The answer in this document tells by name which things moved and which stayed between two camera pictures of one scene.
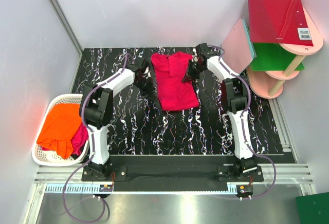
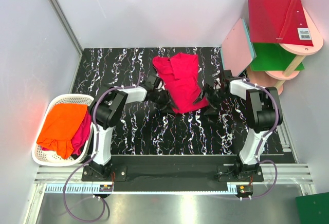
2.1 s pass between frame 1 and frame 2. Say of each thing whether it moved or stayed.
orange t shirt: stayed
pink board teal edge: stayed
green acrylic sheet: stayed
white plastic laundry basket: stayed
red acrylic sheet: stayed
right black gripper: moved
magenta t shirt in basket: stayed
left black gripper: moved
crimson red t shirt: moved
